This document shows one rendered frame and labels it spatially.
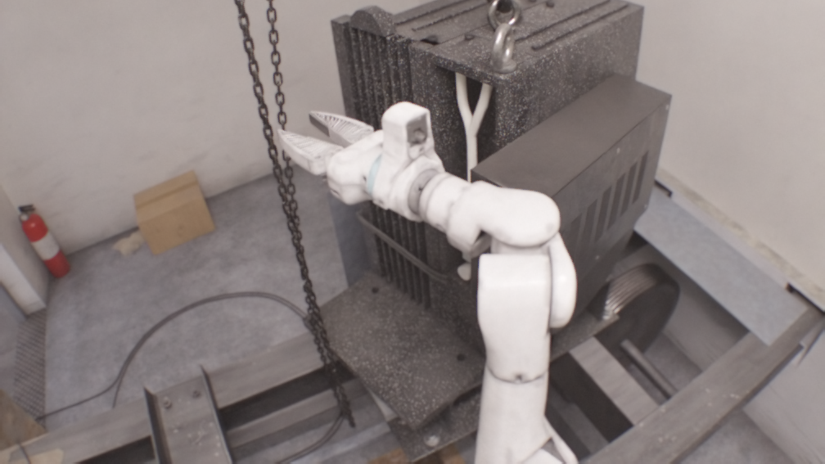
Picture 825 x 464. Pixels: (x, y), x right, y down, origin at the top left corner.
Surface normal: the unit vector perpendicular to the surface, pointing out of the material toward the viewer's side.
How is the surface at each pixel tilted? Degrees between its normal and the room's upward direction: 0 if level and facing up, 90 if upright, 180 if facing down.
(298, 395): 90
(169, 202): 0
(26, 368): 0
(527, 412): 77
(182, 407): 0
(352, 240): 90
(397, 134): 87
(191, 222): 90
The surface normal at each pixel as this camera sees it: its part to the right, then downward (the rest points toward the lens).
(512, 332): -0.17, 0.49
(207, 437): -0.08, -0.76
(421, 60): -0.74, 0.48
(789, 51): -0.88, 0.36
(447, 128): 0.67, 0.43
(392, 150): -0.71, 0.30
